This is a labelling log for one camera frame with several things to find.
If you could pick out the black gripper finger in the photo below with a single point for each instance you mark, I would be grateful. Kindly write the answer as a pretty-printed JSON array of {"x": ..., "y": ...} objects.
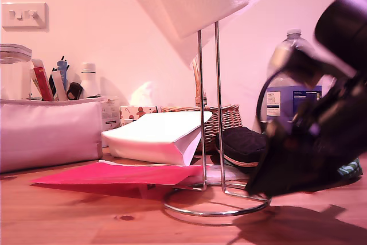
[{"x": 281, "y": 170}]

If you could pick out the black zipped case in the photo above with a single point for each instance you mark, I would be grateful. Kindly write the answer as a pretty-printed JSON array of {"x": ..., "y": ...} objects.
[{"x": 241, "y": 141}]

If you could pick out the green wave patterned pouch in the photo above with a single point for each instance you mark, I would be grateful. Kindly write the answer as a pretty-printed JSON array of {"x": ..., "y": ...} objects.
[{"x": 351, "y": 169}]

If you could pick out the large clear water bottle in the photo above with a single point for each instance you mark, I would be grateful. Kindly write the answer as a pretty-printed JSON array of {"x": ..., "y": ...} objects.
[{"x": 292, "y": 44}]

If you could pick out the white paper bag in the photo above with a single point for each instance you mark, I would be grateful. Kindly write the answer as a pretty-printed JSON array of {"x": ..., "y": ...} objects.
[{"x": 149, "y": 133}]

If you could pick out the gingerbread print tissue box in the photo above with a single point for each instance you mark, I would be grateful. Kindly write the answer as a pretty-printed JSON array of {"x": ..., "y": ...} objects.
[{"x": 137, "y": 113}]

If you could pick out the white tissue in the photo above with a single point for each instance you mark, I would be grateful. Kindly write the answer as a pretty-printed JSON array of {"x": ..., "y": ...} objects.
[{"x": 144, "y": 94}]

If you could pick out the red paper sheet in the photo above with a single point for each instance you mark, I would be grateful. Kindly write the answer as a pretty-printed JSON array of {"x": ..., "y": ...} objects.
[{"x": 114, "y": 174}]

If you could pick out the white labelled box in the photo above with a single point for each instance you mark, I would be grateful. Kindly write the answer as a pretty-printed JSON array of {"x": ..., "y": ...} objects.
[{"x": 110, "y": 113}]

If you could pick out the white bottle with cap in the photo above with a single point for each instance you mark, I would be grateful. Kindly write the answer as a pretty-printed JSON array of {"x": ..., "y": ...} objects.
[{"x": 89, "y": 84}]

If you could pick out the black round compact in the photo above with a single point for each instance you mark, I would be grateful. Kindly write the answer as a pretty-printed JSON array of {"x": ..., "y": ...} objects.
[{"x": 75, "y": 90}]

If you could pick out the white padded pouch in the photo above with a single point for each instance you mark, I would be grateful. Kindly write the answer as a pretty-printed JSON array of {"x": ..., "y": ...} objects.
[{"x": 48, "y": 133}]

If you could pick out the white tube with black stripe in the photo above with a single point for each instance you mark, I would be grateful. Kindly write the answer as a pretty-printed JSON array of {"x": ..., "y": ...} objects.
[{"x": 58, "y": 84}]

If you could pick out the red and white tube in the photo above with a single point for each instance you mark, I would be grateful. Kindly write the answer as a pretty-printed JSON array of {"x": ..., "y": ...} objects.
[{"x": 43, "y": 84}]

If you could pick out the clear glass jar with lid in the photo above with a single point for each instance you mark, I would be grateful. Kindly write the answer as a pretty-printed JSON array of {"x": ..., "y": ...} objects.
[{"x": 14, "y": 55}]

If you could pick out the white wrist camera on bracket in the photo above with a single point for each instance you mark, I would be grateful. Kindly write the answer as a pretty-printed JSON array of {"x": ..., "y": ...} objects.
[{"x": 304, "y": 64}]

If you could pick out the white wall switch plate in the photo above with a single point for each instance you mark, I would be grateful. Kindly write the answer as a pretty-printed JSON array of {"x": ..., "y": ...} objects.
[{"x": 25, "y": 22}]

